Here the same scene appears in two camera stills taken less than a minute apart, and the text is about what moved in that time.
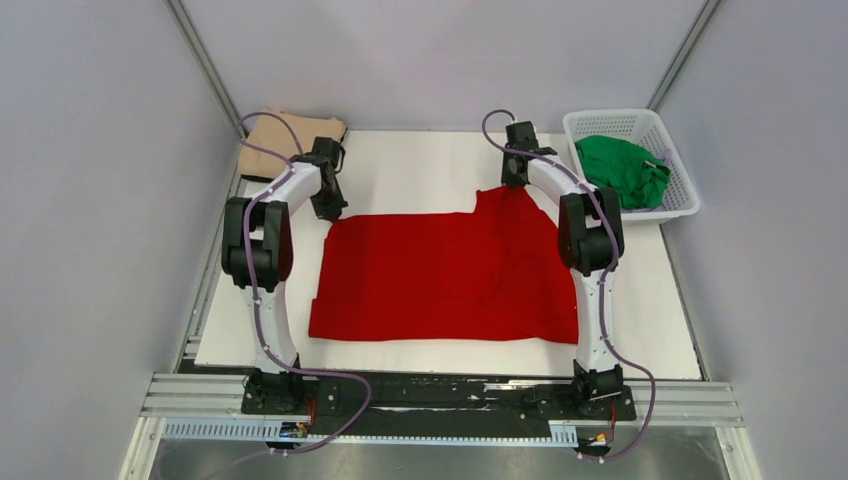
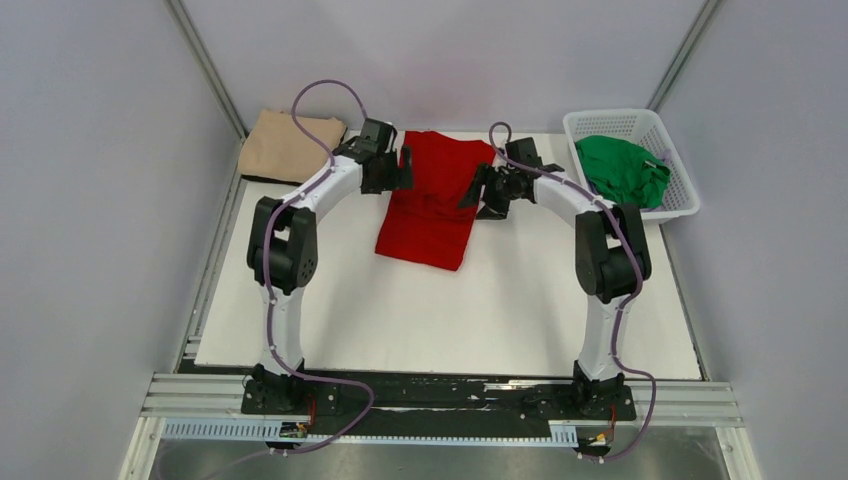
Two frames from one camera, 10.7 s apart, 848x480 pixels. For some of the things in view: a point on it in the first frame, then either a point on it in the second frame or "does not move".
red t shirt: x=499 y=272 -> x=426 y=224
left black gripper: x=332 y=212 -> x=401 y=178
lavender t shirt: x=665 y=155 does not move
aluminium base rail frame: x=697 y=404 does not move
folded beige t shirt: x=271 y=133 does not move
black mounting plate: x=447 y=403 does not move
